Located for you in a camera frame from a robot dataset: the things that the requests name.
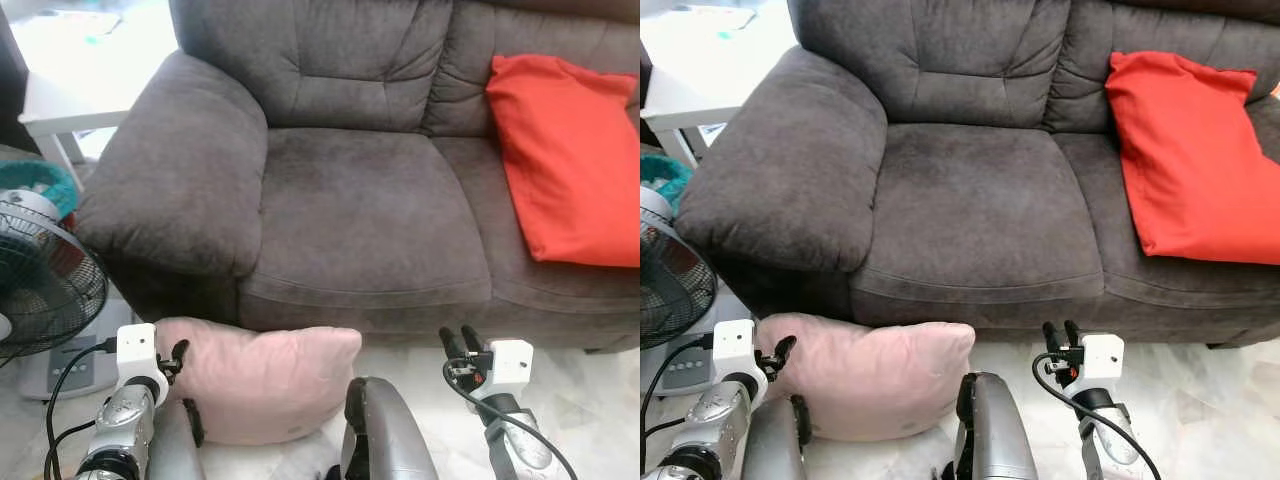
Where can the pink cat face pillow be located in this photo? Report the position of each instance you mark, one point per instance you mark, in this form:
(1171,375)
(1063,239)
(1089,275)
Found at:
(260,385)
(870,380)

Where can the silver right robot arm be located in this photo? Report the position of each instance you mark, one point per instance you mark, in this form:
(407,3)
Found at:
(1105,440)
(520,445)

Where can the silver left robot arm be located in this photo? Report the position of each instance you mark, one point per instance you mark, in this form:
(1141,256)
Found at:
(125,425)
(715,430)

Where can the black and white floor fan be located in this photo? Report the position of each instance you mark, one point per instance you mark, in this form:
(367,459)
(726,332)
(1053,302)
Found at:
(665,290)
(45,280)

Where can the dark grey fabric sofa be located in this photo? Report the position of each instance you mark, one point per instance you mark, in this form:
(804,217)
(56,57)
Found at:
(350,200)
(970,200)

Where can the red pillow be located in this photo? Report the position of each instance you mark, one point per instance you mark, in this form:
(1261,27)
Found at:
(1190,160)
(570,160)

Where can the grey left robot leg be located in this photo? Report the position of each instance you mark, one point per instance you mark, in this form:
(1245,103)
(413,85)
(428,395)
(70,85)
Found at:
(775,440)

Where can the grey robot leg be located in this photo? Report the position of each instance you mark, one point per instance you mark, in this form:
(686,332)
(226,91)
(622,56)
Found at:
(995,430)
(390,430)
(775,440)

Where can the grey right robot leg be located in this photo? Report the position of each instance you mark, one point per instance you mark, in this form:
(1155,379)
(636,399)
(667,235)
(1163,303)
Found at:
(995,430)
(390,430)

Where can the teal woven basket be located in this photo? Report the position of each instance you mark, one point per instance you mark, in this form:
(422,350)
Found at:
(45,185)
(662,178)

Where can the white side table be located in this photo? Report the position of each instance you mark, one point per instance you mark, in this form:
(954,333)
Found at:
(70,100)
(680,100)

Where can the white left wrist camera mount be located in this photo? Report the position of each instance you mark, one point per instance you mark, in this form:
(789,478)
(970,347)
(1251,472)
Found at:
(135,350)
(732,348)

